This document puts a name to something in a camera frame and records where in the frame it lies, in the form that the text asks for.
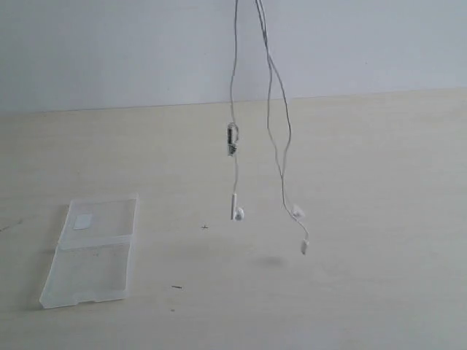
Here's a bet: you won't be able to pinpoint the clear plastic open case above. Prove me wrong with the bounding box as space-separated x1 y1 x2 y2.
39 193 139 309

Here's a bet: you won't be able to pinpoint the white wired earphones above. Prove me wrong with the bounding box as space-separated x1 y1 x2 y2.
225 1 310 256

